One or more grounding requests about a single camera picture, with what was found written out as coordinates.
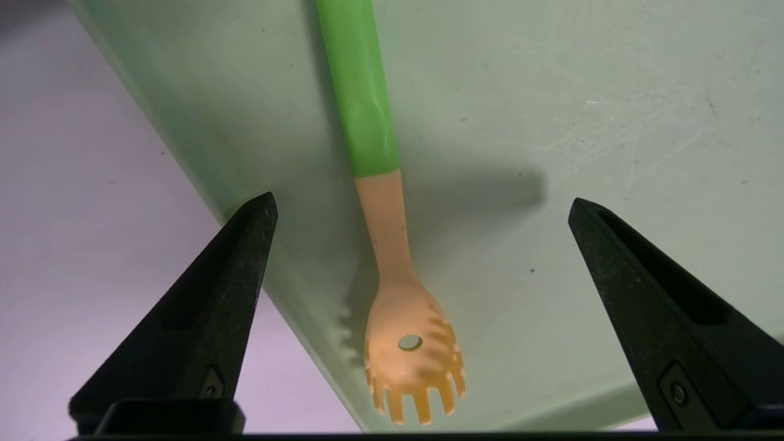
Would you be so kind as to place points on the light green plastic tray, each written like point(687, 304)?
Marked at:
point(551, 92)

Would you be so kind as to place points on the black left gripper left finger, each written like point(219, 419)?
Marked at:
point(208, 318)

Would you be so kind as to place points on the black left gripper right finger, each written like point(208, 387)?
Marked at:
point(674, 331)

